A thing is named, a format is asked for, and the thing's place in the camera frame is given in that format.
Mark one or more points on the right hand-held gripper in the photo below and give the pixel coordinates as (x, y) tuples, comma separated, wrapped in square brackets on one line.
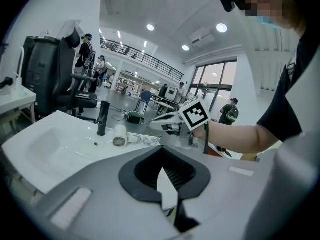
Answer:
[(195, 114)]

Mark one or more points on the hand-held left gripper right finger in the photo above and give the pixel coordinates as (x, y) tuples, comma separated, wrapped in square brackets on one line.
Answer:
[(225, 184)]

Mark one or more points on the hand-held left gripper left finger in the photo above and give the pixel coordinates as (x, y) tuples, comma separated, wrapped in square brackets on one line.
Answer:
[(100, 196)]

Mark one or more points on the cream hair dryer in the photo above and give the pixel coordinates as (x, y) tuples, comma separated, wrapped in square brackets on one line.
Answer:
[(119, 134)]

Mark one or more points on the large white sink basin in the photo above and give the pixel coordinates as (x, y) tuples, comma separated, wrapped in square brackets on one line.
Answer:
[(50, 144)]

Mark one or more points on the person's right forearm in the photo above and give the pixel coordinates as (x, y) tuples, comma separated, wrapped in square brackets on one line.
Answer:
[(232, 139)]

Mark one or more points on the round white table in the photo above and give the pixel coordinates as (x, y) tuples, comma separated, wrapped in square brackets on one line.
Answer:
[(165, 103)]

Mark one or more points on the white box machine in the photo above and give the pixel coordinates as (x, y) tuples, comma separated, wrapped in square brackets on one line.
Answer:
[(172, 92)]

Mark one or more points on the green bag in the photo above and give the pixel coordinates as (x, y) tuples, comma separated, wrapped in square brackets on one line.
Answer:
[(135, 117)]

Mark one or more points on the blue chair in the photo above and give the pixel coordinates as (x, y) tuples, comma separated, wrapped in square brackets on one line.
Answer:
[(146, 96)]

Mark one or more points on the white shelving unit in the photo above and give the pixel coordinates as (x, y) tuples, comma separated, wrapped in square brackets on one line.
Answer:
[(127, 84)]

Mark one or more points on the black balcony railing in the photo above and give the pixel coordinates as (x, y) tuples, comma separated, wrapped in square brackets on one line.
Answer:
[(150, 61)]

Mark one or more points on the black basin faucet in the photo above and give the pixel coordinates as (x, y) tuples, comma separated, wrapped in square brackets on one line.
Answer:
[(103, 119)]

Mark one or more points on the ceiling air conditioner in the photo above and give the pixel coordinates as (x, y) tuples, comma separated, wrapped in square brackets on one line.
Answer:
[(202, 35)]

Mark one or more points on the person's black shirt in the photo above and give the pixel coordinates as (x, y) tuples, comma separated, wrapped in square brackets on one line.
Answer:
[(287, 104)]

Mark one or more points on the black office chair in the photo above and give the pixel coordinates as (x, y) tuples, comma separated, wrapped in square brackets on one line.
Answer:
[(65, 66)]

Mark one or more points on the white curved faucet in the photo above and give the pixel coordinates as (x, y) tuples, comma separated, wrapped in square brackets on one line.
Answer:
[(22, 59)]

